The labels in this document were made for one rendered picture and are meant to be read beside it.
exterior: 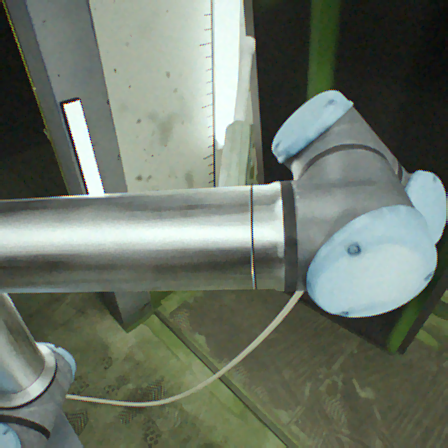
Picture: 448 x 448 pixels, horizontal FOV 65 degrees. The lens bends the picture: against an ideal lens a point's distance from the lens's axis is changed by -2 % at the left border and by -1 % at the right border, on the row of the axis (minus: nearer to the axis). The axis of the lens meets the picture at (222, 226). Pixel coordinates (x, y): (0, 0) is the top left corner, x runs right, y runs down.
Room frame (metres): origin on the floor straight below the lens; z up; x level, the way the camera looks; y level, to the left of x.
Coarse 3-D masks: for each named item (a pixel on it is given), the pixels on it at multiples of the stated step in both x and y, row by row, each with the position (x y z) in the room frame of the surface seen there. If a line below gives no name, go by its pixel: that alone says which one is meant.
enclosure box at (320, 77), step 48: (288, 0) 1.02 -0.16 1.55; (336, 0) 1.13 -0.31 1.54; (384, 0) 1.05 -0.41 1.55; (432, 0) 0.97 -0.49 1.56; (288, 48) 1.04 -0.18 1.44; (336, 48) 1.14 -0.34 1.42; (384, 48) 1.05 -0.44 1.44; (432, 48) 0.97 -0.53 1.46; (288, 96) 1.06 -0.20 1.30; (384, 96) 1.05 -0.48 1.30; (432, 96) 0.96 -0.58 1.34; (384, 144) 1.05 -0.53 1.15; (432, 144) 0.96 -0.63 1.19; (432, 288) 0.93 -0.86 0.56; (384, 336) 0.76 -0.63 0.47
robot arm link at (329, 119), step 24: (336, 96) 0.34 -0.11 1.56; (288, 120) 0.38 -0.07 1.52; (312, 120) 0.32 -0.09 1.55; (336, 120) 0.31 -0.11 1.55; (360, 120) 0.33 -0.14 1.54; (288, 144) 0.31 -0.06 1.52; (312, 144) 0.30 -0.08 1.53; (336, 144) 0.28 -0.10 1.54; (360, 144) 0.28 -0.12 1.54; (288, 168) 0.34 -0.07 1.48
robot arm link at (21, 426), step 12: (0, 420) 0.30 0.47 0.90; (12, 420) 0.30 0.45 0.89; (24, 420) 0.30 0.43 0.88; (0, 432) 0.27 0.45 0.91; (12, 432) 0.27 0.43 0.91; (24, 432) 0.28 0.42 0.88; (36, 432) 0.29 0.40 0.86; (48, 432) 0.30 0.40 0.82; (0, 444) 0.25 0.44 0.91; (12, 444) 0.25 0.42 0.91; (24, 444) 0.26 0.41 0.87; (36, 444) 0.27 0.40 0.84
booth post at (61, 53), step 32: (32, 0) 1.09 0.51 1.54; (64, 0) 1.15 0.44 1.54; (32, 32) 1.08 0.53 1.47; (64, 32) 1.14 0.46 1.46; (32, 64) 1.15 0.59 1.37; (64, 64) 1.12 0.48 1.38; (96, 64) 1.19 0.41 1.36; (64, 96) 1.10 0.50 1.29; (96, 96) 1.17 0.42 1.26; (64, 128) 1.08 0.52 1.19; (96, 128) 1.15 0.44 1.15; (64, 160) 1.14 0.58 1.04; (96, 160) 1.13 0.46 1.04; (128, 320) 1.10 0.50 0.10
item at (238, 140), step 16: (240, 48) 0.76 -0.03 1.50; (240, 64) 0.74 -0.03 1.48; (240, 80) 0.71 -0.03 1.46; (240, 96) 0.69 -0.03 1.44; (240, 112) 0.66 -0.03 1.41; (240, 128) 0.63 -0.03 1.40; (224, 144) 0.63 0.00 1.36; (240, 144) 0.61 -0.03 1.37; (224, 160) 0.60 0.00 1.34; (240, 160) 0.58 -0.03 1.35; (224, 176) 0.57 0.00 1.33; (240, 176) 0.56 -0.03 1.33
